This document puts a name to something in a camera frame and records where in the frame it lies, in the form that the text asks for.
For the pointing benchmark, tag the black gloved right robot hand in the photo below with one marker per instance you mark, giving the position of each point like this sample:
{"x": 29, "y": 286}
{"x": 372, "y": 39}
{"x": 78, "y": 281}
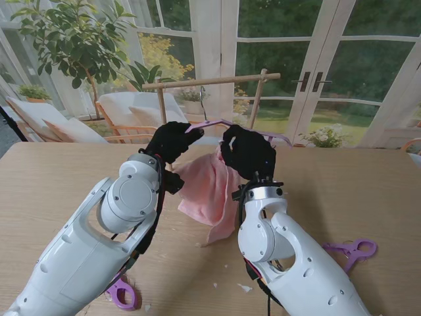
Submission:
{"x": 253, "y": 154}

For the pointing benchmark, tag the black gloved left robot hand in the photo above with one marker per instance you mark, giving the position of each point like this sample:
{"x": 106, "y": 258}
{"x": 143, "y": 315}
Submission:
{"x": 171, "y": 141}

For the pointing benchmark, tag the pink hanger with metal hook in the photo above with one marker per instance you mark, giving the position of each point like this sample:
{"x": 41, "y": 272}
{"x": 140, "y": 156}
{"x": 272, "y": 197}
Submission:
{"x": 213, "y": 122}

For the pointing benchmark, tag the pink square towel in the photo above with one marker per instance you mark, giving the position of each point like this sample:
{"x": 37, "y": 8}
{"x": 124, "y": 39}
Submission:
{"x": 207, "y": 191}

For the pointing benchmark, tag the purple plastic clothes peg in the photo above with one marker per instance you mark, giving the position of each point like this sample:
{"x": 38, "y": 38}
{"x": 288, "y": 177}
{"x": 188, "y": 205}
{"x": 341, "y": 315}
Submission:
{"x": 123, "y": 293}
{"x": 355, "y": 251}

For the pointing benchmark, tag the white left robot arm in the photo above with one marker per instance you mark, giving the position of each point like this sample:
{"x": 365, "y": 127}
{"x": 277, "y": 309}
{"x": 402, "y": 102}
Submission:
{"x": 82, "y": 250}

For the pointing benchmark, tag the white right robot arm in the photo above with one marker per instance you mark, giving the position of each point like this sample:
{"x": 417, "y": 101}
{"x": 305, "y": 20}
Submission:
{"x": 296, "y": 263}

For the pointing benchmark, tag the wooden tabletop drying rack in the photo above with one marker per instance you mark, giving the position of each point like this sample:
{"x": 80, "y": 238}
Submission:
{"x": 230, "y": 79}

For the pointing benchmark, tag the printed garden room backdrop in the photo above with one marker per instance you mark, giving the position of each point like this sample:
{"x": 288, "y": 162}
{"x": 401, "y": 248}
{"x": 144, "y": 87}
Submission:
{"x": 312, "y": 56}

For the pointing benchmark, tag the black tripod stand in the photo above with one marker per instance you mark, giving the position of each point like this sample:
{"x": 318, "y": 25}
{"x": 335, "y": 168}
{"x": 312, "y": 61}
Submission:
{"x": 10, "y": 123}

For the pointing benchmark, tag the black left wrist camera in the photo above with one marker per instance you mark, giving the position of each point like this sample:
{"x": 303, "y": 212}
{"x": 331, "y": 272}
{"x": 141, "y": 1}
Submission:
{"x": 172, "y": 182}

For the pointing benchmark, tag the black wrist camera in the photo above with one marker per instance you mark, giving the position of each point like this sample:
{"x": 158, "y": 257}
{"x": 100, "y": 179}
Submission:
{"x": 172, "y": 182}
{"x": 237, "y": 194}

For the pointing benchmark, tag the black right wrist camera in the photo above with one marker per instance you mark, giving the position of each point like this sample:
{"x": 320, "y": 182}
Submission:
{"x": 237, "y": 194}

